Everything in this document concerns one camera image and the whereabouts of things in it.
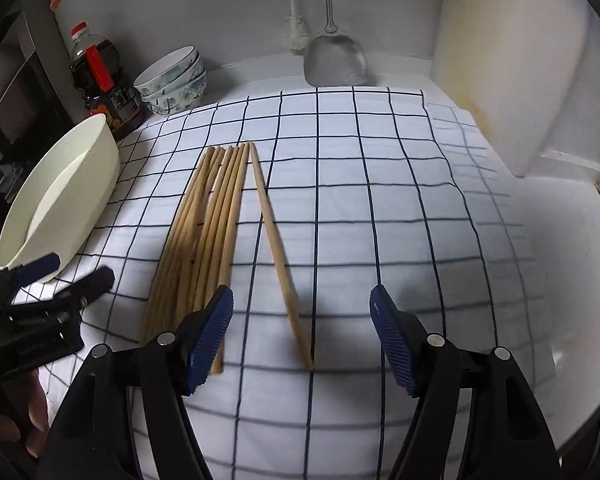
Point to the wooden chopstick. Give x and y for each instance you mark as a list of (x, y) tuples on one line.
[(275, 245)]

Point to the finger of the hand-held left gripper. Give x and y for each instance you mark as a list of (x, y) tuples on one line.
[(87, 285), (40, 267)]

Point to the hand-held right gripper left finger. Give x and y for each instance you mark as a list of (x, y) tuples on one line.
[(210, 340)]

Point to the white cutting board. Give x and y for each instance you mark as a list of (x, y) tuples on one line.
[(505, 60)]

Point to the blue floral patterned bowl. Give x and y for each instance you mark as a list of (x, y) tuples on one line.
[(200, 69), (167, 67), (177, 103)]

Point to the person's left hand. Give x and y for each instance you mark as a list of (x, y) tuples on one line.
[(32, 405)]

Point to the white dish brush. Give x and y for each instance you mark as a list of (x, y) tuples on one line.
[(294, 30)]

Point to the bundle of chopsticks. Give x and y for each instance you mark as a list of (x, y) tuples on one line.
[(215, 220)]

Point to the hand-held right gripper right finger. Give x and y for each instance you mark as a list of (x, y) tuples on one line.
[(395, 340)]

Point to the large white bowl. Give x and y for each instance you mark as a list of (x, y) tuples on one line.
[(95, 170)]

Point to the white checked cloth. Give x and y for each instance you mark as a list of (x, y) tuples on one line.
[(355, 210)]

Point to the metal spatula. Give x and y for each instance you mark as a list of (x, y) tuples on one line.
[(335, 60)]

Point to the dark kitchen appliance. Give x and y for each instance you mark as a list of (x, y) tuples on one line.
[(20, 100)]

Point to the dark soy sauce bottle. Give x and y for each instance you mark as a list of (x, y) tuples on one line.
[(92, 70)]

